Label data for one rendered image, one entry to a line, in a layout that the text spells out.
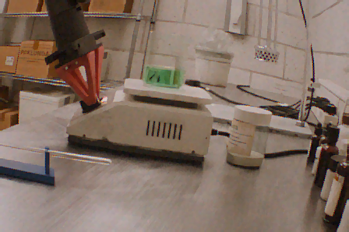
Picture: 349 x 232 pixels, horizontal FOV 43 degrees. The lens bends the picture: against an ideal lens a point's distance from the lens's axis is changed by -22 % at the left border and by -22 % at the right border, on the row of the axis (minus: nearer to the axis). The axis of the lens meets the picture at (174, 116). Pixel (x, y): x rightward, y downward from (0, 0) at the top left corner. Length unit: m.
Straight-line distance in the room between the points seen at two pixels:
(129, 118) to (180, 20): 2.56
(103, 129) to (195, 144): 0.12
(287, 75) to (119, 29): 1.09
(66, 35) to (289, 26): 2.59
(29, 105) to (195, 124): 2.49
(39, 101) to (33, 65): 0.24
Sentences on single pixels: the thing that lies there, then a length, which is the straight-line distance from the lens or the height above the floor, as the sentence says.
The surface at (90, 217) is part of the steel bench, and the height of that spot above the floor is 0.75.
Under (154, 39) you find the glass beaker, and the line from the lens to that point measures 0.76.
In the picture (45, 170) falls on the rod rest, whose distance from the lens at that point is 0.55.
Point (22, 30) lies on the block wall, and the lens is 3.68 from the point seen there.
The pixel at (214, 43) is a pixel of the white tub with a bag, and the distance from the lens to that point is 1.85.
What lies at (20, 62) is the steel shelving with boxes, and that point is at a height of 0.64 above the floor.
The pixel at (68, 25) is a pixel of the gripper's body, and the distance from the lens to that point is 0.74.
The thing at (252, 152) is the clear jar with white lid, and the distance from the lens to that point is 0.76.
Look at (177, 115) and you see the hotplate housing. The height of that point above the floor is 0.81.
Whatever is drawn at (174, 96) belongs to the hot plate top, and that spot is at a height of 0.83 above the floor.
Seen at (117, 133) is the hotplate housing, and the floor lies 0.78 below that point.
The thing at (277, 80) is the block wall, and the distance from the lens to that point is 3.24.
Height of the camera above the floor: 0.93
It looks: 9 degrees down
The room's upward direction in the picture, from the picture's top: 9 degrees clockwise
